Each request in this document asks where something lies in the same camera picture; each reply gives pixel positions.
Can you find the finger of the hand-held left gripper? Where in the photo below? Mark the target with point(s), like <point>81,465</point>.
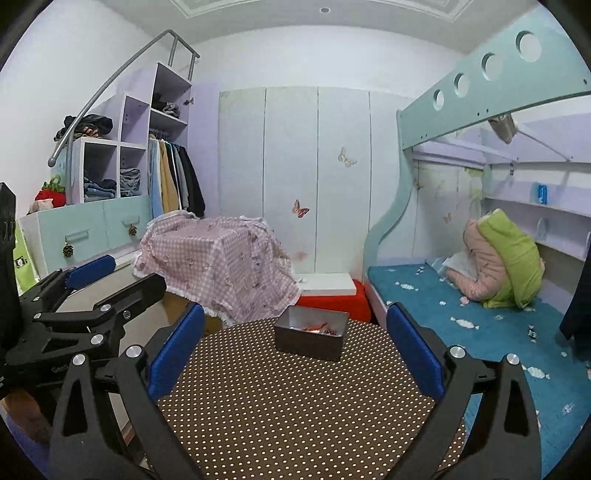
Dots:
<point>134,295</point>
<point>90,271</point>

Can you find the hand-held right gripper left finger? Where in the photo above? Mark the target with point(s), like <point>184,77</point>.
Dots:
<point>178,350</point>

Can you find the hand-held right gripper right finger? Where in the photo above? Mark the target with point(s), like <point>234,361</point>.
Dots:
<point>411,350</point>

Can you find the grey metal tin box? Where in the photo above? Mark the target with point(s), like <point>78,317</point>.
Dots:
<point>304,344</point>

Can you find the pine cone drawer pull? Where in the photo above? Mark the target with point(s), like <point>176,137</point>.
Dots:
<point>68,250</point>
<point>133,230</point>

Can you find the brown cardboard box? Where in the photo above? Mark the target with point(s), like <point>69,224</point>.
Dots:
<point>178,304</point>

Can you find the teal drawer cabinet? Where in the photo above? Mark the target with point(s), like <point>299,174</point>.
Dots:
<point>101,217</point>

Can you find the blue patterned mattress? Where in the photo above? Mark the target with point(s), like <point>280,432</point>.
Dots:
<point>425,295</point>

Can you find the green bag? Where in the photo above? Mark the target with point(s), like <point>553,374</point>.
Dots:
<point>23,267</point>

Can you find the red strawberry plush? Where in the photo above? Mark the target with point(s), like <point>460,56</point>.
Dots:
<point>53,198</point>

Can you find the folded blue jeans stack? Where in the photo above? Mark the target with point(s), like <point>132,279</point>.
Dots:
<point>99,189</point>

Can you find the red box with white lid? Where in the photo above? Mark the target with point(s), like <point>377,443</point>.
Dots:
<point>332,300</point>

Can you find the pink checked cloth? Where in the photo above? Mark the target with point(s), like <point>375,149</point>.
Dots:
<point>221,263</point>

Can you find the crumpled blue jeans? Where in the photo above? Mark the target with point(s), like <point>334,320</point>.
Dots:
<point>130,182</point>

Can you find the white pillow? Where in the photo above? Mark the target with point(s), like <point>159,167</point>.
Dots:
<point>461,265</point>

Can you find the pink quilt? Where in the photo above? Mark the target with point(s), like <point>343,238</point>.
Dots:
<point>485,263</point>

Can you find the row of hanging clothes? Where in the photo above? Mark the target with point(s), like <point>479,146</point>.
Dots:
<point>168,180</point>

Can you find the green blanket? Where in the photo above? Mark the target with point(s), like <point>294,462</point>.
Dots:
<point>512,249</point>

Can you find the dark clothes pile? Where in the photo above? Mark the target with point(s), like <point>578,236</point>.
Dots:
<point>92,124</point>

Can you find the lilac stair shelf unit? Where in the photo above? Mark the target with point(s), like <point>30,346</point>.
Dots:
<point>134,110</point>

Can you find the dark hanging coat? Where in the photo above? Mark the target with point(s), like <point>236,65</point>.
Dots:
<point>577,327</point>

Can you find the grey folded clothes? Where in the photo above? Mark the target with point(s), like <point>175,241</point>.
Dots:
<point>168,108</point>

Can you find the white wardrobe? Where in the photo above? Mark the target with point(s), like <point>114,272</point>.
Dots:
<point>286,161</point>

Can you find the yellow butterfly sticker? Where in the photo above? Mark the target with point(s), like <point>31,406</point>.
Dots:
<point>347,158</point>

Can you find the small blue box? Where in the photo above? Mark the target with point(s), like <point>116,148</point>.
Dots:
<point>543,194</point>

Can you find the grey hanging object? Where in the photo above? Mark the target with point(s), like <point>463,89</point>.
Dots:
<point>503,129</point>

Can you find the grey metal handrail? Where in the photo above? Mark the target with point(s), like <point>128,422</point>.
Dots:
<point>184,43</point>

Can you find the lilac wall shelf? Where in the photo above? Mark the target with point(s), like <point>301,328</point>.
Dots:
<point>568,210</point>

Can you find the teal bunk bed frame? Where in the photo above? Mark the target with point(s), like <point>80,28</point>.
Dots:
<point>461,115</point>

